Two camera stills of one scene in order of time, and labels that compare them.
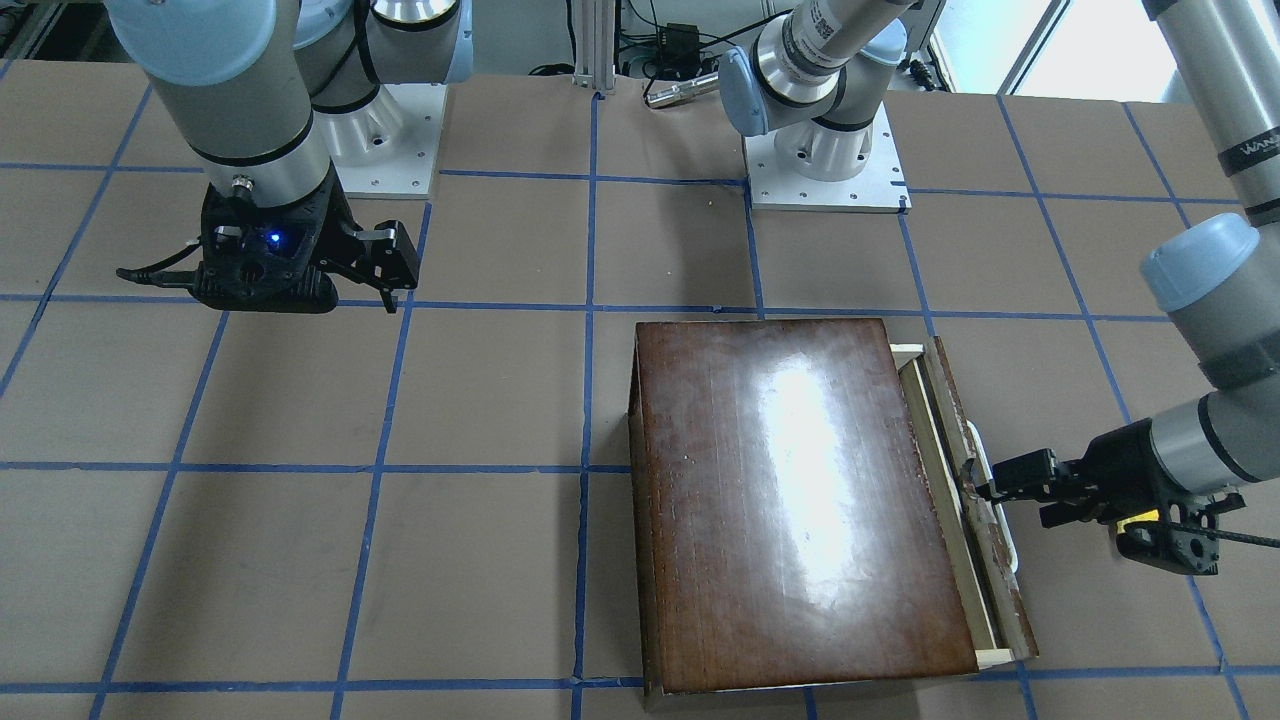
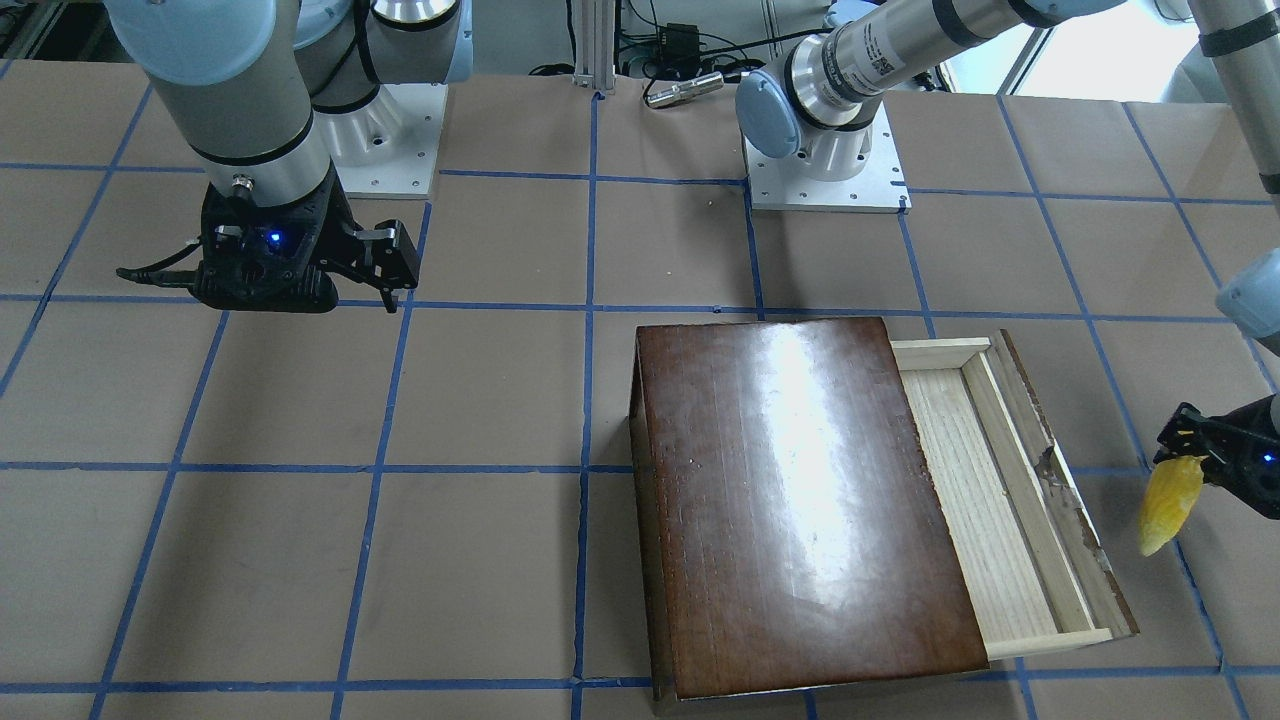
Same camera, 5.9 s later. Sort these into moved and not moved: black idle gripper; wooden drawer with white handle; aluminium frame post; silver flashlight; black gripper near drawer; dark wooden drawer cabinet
Moved: black gripper near drawer; wooden drawer with white handle
Not moved: aluminium frame post; black idle gripper; dark wooden drawer cabinet; silver flashlight
